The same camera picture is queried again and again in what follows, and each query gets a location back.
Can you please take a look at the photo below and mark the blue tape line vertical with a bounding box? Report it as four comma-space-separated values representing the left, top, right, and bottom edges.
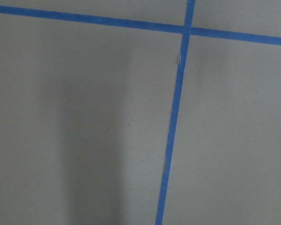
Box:
155, 0, 195, 225

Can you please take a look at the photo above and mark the blue tape line horizontal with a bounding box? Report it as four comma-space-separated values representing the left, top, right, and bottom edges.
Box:
0, 5, 281, 46

